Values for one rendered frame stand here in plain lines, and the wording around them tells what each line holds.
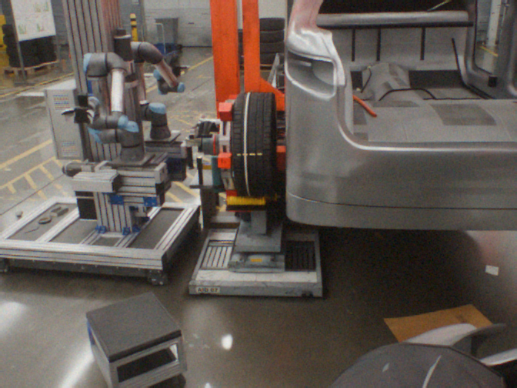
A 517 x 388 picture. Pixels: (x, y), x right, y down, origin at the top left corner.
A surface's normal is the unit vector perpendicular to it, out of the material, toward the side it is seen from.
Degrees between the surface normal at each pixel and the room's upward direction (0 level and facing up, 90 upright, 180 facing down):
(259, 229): 90
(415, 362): 17
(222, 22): 90
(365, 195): 109
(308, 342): 0
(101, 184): 90
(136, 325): 0
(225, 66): 90
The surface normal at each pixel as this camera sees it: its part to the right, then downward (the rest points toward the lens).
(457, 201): -0.07, 0.67
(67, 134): -0.18, 0.38
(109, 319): -0.03, -0.92
